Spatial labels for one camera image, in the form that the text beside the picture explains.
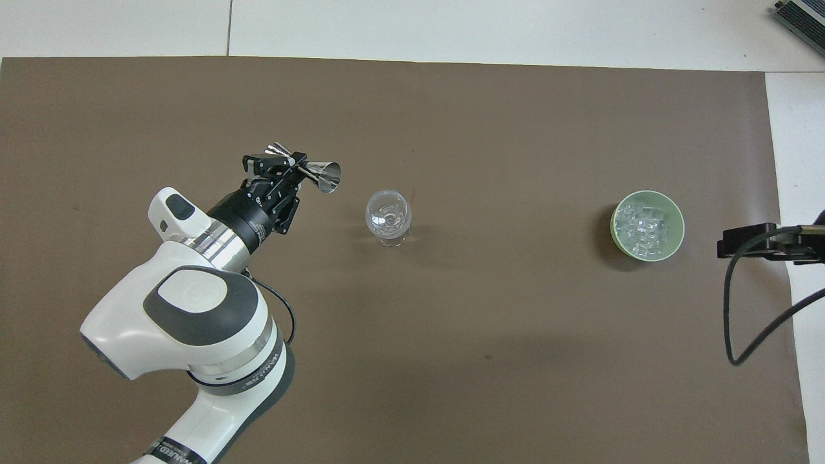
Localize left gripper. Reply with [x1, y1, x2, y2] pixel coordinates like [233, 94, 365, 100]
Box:
[207, 151, 309, 255]

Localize clear stemless wine glass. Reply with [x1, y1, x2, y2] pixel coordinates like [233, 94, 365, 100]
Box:
[365, 189, 413, 247]

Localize black cable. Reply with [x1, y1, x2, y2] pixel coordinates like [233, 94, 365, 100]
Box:
[245, 271, 297, 347]
[723, 224, 825, 367]

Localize steel double cone jigger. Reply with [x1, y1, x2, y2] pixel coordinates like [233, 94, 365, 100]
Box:
[264, 142, 342, 194]

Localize grey ribbed metal box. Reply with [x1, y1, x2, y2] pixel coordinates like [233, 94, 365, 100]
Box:
[773, 0, 825, 56]

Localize clear ice cubes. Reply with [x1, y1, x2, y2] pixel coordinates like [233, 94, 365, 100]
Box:
[616, 202, 668, 253]

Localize light green bowl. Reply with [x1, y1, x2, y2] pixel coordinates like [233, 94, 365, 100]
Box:
[610, 189, 685, 262]

